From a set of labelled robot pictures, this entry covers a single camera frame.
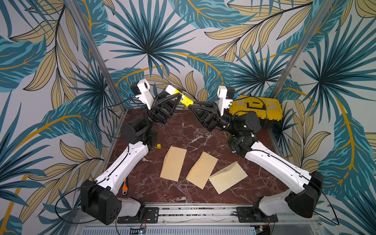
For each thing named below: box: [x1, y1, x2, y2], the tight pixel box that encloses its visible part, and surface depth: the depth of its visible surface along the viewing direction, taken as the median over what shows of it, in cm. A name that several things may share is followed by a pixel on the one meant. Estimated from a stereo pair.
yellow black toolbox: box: [228, 94, 283, 130], surface depth 102 cm
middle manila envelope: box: [186, 151, 219, 190], surface depth 90 cm
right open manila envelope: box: [208, 161, 249, 195], surface depth 88 cm
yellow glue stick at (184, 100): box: [164, 84, 194, 108], surface depth 45 cm
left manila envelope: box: [160, 145, 188, 182], surface depth 92 cm
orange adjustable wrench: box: [122, 178, 129, 196], surface depth 82 cm
